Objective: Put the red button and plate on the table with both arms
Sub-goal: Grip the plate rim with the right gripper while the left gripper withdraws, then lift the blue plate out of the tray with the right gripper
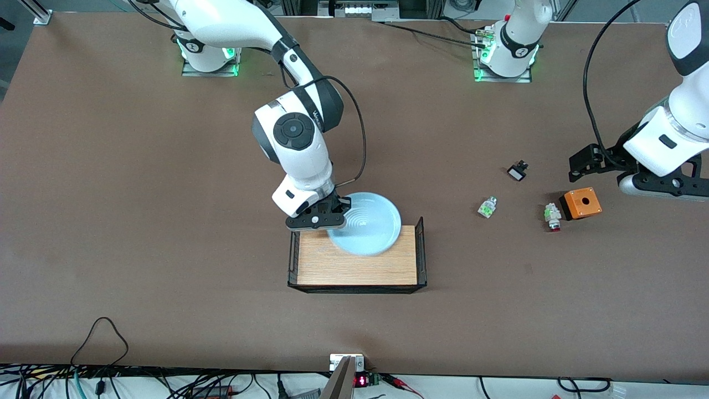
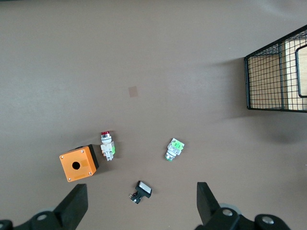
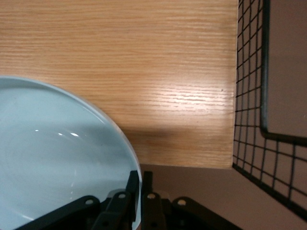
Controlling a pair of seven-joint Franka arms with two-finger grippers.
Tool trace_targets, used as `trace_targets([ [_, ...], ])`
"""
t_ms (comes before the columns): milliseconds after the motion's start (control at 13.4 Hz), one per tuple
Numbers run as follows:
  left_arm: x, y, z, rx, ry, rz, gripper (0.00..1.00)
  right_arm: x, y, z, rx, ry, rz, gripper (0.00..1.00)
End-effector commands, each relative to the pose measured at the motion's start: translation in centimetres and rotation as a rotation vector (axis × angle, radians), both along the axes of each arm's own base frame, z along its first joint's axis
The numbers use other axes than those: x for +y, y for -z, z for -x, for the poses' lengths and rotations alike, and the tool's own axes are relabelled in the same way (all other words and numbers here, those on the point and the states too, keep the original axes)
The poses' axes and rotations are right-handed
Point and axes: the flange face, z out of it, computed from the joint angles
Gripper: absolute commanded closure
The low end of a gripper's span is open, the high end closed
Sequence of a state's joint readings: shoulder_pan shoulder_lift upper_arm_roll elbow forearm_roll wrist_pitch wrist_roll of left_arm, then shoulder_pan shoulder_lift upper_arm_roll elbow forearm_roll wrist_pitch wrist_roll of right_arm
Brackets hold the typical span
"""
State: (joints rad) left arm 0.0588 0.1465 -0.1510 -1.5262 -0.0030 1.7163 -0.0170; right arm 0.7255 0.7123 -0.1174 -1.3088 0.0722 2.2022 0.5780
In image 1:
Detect black base supply cable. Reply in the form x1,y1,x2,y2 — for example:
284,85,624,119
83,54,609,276
372,16,491,49

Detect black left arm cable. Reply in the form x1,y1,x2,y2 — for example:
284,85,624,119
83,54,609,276
583,0,646,161

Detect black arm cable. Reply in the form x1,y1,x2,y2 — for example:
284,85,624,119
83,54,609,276
129,0,368,189
583,0,646,161

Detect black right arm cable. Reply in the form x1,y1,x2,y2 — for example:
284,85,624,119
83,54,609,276
129,0,368,189

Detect thin black looped cable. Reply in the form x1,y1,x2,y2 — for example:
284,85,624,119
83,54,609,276
71,317,129,369

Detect grey metal mounting bar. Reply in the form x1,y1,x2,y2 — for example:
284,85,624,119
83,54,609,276
320,356,356,399

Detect red push button switch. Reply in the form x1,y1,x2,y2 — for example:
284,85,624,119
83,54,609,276
543,203,563,232

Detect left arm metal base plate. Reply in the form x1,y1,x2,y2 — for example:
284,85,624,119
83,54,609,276
474,28,532,84

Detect silver metal bracket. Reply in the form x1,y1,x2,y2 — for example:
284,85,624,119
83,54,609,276
330,354,365,372

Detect orange box with round hole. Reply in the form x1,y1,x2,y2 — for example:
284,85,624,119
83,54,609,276
558,187,603,221

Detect red test lead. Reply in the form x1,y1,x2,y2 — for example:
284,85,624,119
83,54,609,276
382,374,426,399

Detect light blue round plate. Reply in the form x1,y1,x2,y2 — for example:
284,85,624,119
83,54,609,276
326,192,402,257

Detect wooden tray black wire sides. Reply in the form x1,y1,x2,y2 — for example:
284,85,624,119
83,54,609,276
287,216,428,294

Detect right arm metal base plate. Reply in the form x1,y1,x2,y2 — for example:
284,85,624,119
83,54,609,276
182,47,240,77

